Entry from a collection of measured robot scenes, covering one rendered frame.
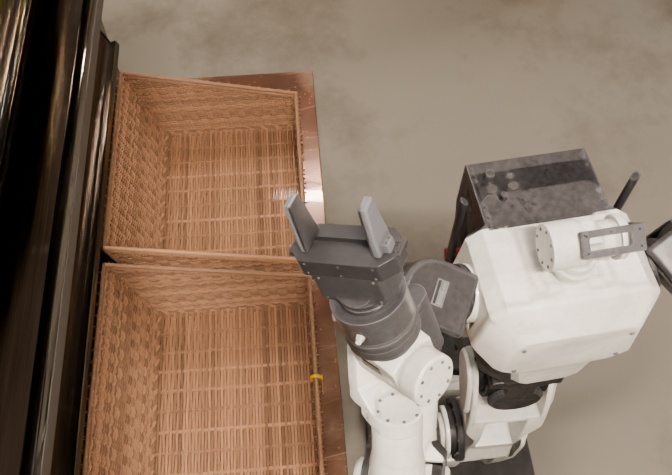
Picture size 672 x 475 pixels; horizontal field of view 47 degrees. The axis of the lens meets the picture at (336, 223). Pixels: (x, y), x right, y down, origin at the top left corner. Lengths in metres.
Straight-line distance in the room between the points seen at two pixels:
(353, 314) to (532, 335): 0.37
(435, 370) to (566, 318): 0.31
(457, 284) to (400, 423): 0.24
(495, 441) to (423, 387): 0.88
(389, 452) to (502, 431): 0.80
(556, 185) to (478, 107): 1.96
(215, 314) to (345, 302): 1.20
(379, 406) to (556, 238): 0.32
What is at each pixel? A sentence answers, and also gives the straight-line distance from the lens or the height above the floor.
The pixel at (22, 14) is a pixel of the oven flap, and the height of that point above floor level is 1.47.
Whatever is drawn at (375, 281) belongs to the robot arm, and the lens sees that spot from 0.77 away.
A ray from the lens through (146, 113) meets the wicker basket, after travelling 2.24.
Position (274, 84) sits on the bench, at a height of 0.58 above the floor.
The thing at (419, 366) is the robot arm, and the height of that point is 1.56.
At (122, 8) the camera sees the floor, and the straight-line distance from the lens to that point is 3.64.
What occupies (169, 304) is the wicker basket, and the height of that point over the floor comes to 0.63.
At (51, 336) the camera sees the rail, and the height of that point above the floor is 1.43.
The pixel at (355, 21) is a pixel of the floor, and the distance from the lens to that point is 3.46.
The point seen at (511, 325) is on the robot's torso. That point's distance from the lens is 1.12.
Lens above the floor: 2.38
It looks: 58 degrees down
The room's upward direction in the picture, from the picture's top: straight up
